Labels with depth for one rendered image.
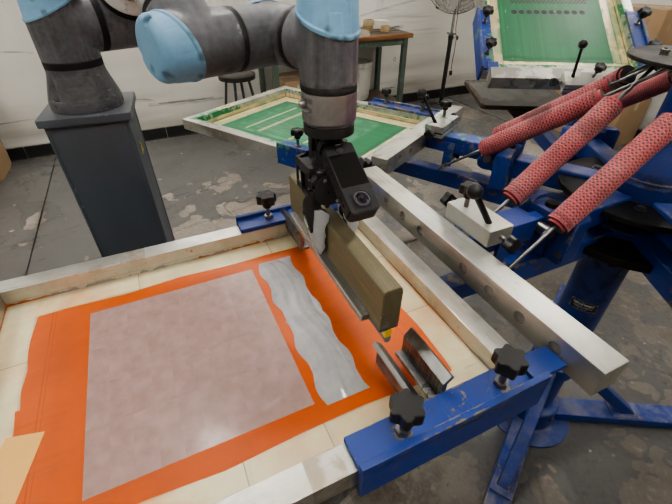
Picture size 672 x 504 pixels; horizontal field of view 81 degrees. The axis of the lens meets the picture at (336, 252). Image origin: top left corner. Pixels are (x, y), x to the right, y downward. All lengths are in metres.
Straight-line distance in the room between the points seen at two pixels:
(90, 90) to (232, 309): 0.58
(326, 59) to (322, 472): 0.49
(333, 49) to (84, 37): 0.65
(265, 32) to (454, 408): 0.54
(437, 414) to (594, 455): 1.37
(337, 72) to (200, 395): 0.49
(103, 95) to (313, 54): 0.65
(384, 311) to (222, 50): 0.37
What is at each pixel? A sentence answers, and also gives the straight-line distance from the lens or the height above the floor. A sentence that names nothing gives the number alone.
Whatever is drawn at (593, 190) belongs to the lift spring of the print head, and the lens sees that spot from 0.92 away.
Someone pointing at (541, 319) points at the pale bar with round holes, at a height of 1.04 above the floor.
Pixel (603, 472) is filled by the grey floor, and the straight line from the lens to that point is 1.87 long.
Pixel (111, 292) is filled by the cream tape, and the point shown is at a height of 0.95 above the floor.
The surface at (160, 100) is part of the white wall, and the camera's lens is 4.42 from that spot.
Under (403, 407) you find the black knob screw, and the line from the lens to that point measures 0.49.
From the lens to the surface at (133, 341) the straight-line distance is 0.76.
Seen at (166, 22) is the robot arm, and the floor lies 1.42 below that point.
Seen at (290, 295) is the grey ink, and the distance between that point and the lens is 0.75.
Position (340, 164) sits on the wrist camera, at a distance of 0.55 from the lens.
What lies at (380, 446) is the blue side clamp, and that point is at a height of 1.00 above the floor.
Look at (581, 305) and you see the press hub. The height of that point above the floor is 0.64.
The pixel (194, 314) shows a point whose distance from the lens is 0.77.
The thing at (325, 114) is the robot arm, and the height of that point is 1.31.
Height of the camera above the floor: 1.47
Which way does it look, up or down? 37 degrees down
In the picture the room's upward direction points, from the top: straight up
